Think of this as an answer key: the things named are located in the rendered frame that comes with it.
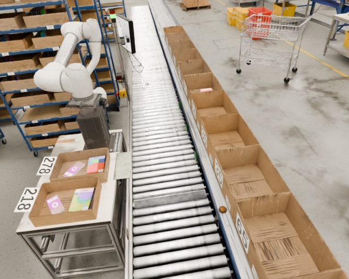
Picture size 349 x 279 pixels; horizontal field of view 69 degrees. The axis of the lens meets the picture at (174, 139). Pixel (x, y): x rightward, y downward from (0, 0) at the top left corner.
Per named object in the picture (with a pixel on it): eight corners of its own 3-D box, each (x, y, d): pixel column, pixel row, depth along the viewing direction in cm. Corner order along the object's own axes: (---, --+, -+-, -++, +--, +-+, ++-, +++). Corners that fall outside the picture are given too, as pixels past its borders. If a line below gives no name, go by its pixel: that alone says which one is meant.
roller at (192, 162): (131, 171, 197) (130, 166, 194) (197, 162, 201) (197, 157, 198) (131, 176, 193) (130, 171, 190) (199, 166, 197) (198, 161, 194)
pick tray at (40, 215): (47, 192, 179) (42, 182, 173) (102, 185, 181) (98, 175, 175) (34, 227, 157) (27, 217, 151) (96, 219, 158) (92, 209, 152)
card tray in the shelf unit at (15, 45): (-15, 53, 254) (-20, 44, 248) (-1, 45, 278) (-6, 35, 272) (26, 50, 255) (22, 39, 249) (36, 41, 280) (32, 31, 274)
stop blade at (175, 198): (135, 209, 166) (133, 200, 161) (204, 198, 169) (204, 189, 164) (135, 210, 166) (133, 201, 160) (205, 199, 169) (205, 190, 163)
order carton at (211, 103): (191, 110, 229) (190, 93, 219) (222, 106, 231) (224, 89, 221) (200, 135, 198) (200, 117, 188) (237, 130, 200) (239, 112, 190)
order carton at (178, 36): (167, 45, 384) (165, 33, 374) (185, 43, 386) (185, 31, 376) (169, 53, 353) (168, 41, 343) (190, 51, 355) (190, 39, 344)
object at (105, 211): (60, 138, 237) (58, 135, 235) (122, 131, 239) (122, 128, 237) (17, 235, 157) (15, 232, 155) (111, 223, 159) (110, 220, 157)
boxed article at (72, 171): (85, 165, 199) (85, 163, 198) (70, 179, 188) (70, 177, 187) (78, 163, 202) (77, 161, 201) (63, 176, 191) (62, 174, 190)
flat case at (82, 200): (68, 213, 159) (67, 212, 158) (76, 190, 175) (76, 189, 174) (90, 212, 159) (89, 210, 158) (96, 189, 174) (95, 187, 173)
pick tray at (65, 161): (62, 162, 204) (58, 153, 198) (111, 156, 206) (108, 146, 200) (53, 189, 182) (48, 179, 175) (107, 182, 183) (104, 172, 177)
